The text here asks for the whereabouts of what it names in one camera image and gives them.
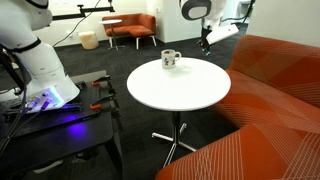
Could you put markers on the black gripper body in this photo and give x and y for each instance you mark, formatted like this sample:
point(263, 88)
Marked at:
point(204, 33)

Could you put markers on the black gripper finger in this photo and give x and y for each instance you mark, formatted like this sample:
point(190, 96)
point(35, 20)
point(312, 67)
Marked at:
point(201, 44)

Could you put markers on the green marker pen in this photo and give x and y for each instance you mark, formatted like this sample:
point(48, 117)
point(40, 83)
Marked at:
point(207, 51)

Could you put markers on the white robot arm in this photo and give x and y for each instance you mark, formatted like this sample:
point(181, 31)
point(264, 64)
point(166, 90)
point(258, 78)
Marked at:
point(50, 86)

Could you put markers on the white cartoon mug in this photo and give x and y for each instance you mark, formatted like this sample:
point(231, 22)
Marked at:
point(169, 57)

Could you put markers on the round white table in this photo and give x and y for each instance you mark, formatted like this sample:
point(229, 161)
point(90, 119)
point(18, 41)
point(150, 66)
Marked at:
point(192, 85)

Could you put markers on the orange background armchair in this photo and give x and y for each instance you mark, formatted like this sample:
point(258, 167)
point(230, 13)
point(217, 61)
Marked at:
point(137, 25)

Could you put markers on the large orange sofa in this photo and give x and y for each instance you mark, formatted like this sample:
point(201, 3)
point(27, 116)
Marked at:
point(274, 101)

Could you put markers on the small round side table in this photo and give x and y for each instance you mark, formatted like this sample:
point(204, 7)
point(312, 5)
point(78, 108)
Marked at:
point(112, 39)

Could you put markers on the cream cylindrical stool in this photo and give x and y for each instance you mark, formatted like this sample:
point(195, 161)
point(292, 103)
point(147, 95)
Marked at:
point(89, 40)

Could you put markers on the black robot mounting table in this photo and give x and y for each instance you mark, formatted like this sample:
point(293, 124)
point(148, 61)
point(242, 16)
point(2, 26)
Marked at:
point(34, 151)

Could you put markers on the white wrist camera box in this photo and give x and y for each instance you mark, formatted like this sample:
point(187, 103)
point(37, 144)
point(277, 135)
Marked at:
point(221, 33)

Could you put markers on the upper orange-handled clamp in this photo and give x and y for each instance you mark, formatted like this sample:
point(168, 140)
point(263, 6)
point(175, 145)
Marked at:
point(104, 84)

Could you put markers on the orange-handled clamp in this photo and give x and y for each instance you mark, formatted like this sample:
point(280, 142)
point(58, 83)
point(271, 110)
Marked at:
point(107, 103)
point(104, 84)

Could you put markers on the lower orange-handled clamp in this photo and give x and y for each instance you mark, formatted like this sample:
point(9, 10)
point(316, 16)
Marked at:
point(107, 103)

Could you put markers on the black overhead camera boom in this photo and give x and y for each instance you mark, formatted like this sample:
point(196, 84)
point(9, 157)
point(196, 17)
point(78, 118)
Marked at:
point(83, 11)

